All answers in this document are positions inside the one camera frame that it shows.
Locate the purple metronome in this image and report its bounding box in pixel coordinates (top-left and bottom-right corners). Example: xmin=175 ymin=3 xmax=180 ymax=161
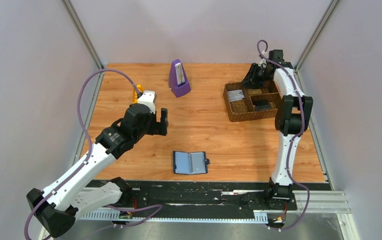
xmin=168 ymin=59 xmax=191 ymax=98

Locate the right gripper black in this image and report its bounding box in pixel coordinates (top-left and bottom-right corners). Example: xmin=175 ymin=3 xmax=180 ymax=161
xmin=241 ymin=63 xmax=273 ymax=90

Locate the blue leather card holder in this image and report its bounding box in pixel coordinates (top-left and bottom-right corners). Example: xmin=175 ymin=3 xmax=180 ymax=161
xmin=172 ymin=151 xmax=210 ymax=175

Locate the gold card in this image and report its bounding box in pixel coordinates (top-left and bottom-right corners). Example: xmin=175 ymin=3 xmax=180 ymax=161
xmin=247 ymin=88 xmax=263 ymax=96

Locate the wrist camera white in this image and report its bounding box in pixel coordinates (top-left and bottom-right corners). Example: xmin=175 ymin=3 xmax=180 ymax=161
xmin=137 ymin=90 xmax=157 ymax=114
xmin=257 ymin=56 xmax=267 ymax=68

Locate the slotted cable duct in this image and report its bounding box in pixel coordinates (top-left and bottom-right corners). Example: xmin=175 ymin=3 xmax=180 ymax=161
xmin=78 ymin=208 xmax=269 ymax=224

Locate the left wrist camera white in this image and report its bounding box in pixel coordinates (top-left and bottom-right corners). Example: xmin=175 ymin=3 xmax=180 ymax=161
xmin=137 ymin=90 xmax=157 ymax=114

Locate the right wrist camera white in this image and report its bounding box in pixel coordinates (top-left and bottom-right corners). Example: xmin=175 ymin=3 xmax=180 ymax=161
xmin=257 ymin=56 xmax=267 ymax=68

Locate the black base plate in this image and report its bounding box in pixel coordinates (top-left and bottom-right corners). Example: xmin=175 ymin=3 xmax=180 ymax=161
xmin=114 ymin=180 xmax=297 ymax=220

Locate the brown wicker divided basket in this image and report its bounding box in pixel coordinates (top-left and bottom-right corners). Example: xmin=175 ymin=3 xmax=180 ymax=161
xmin=223 ymin=80 xmax=281 ymax=122

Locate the white silver card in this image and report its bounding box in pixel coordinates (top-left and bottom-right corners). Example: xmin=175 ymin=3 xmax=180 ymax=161
xmin=226 ymin=89 xmax=245 ymax=103

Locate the yellow toy on wheels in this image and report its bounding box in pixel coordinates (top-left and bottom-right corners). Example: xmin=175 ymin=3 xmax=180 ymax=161
xmin=132 ymin=84 xmax=144 ymax=104

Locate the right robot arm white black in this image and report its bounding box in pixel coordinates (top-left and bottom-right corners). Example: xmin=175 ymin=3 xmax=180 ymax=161
xmin=241 ymin=49 xmax=314 ymax=209

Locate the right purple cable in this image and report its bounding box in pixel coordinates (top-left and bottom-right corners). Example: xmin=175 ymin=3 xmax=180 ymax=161
xmin=256 ymin=39 xmax=311 ymax=232

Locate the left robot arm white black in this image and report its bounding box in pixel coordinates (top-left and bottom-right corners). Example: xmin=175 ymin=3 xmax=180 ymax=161
xmin=26 ymin=103 xmax=169 ymax=238

